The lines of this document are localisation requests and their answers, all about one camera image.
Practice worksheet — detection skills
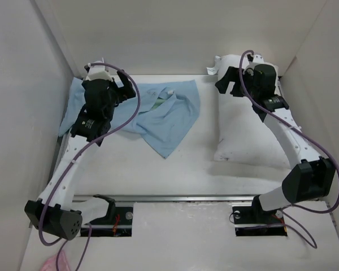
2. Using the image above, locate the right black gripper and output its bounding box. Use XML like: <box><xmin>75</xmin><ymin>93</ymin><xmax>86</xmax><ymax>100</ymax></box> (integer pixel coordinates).
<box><xmin>215</xmin><ymin>66</ymin><xmax>259</xmax><ymax>100</ymax></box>

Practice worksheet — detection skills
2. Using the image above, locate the light blue pillowcase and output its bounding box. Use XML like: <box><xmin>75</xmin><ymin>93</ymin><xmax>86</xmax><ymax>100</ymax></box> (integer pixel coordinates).
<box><xmin>58</xmin><ymin>77</ymin><xmax>202</xmax><ymax>159</ymax></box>

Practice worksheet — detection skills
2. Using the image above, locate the white pillow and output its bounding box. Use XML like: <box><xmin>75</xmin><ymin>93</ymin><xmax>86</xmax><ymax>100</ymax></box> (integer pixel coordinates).
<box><xmin>205</xmin><ymin>53</ymin><xmax>300</xmax><ymax>170</ymax></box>

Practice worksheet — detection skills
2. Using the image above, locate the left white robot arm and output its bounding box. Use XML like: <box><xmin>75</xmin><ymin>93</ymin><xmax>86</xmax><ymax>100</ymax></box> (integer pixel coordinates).
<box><xmin>24</xmin><ymin>69</ymin><xmax>139</xmax><ymax>246</ymax></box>

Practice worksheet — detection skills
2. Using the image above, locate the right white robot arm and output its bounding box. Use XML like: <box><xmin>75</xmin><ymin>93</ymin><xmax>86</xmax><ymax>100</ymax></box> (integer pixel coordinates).
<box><xmin>215</xmin><ymin>62</ymin><xmax>339</xmax><ymax>222</ymax></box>

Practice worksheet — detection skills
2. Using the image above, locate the pink cloth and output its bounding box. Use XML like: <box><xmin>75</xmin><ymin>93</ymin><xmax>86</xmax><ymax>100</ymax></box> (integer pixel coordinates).
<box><xmin>40</xmin><ymin>251</ymin><xmax>71</xmax><ymax>271</ymax></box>

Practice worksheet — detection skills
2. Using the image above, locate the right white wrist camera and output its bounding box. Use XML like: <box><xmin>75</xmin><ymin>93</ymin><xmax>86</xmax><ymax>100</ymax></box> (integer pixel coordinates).
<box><xmin>242</xmin><ymin>54</ymin><xmax>264</xmax><ymax>75</ymax></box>

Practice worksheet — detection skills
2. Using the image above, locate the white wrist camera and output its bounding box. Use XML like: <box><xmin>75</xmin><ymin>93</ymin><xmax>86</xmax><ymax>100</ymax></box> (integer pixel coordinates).
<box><xmin>84</xmin><ymin>63</ymin><xmax>113</xmax><ymax>81</ymax></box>
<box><xmin>242</xmin><ymin>54</ymin><xmax>264</xmax><ymax>75</ymax></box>

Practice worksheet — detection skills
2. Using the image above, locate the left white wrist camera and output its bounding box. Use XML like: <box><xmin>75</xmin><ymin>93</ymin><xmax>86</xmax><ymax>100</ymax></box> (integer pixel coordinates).
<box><xmin>84</xmin><ymin>63</ymin><xmax>113</xmax><ymax>81</ymax></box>

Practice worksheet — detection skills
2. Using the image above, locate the aluminium front rail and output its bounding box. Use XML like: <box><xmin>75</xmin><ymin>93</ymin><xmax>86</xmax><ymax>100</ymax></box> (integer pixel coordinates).
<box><xmin>72</xmin><ymin>194</ymin><xmax>320</xmax><ymax>203</ymax></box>

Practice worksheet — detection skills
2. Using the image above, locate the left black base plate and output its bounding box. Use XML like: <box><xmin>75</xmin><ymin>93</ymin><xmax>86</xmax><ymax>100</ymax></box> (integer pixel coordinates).
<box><xmin>90</xmin><ymin>206</ymin><xmax>133</xmax><ymax>237</ymax></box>

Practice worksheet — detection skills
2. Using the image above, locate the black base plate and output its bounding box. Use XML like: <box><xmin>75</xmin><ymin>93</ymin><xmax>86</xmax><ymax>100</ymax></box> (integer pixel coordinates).
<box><xmin>229</xmin><ymin>206</ymin><xmax>288</xmax><ymax>237</ymax></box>
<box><xmin>90</xmin><ymin>206</ymin><xmax>133</xmax><ymax>237</ymax></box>

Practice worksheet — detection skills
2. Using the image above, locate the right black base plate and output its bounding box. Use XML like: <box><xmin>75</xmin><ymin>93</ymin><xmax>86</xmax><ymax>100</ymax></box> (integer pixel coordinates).
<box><xmin>229</xmin><ymin>206</ymin><xmax>288</xmax><ymax>237</ymax></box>

